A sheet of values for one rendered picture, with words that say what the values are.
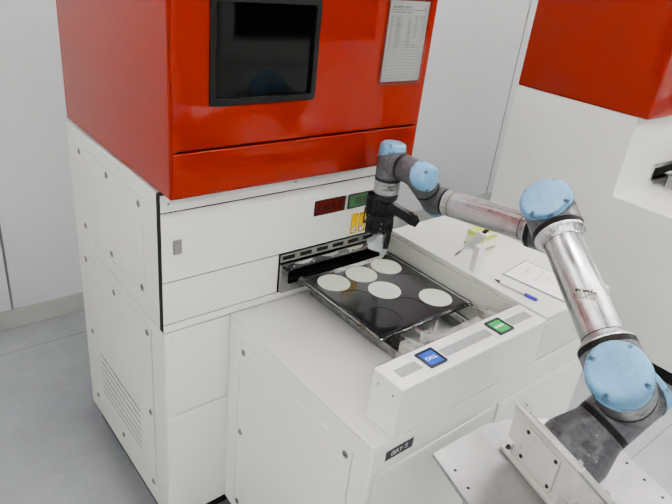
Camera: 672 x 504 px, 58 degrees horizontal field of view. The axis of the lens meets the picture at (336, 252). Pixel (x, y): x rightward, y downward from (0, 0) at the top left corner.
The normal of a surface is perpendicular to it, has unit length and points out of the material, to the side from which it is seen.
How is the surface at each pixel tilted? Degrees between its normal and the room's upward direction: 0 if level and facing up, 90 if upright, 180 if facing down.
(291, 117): 90
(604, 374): 50
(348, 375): 0
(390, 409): 90
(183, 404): 90
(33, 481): 0
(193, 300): 90
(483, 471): 0
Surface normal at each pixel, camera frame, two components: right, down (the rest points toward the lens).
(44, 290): 0.62, 0.41
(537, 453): -0.92, 0.08
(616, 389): -0.45, -0.36
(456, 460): 0.11, -0.89
